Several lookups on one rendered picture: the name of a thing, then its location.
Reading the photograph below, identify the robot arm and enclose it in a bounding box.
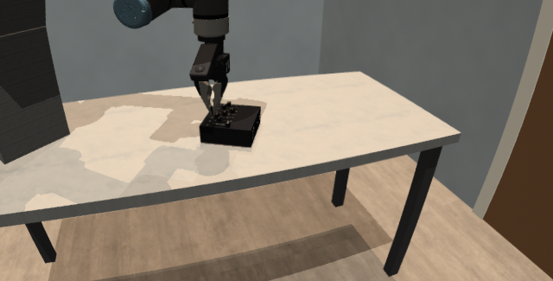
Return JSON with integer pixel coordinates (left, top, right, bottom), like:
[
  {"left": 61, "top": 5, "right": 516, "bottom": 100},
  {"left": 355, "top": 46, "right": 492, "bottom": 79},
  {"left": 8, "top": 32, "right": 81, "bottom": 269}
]
[{"left": 113, "top": 0, "right": 229, "bottom": 81}]

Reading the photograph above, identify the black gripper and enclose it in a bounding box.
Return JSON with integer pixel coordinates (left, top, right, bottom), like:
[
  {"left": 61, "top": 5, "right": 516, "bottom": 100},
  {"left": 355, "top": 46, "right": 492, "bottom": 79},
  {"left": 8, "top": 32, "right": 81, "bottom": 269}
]
[{"left": 194, "top": 35, "right": 230, "bottom": 115}]

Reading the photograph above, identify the black lighting desk panel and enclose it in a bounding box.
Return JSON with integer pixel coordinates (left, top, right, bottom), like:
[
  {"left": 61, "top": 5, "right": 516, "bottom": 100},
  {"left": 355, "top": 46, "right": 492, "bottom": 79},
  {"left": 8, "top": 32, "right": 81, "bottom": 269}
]
[{"left": 200, "top": 101, "right": 261, "bottom": 147}]

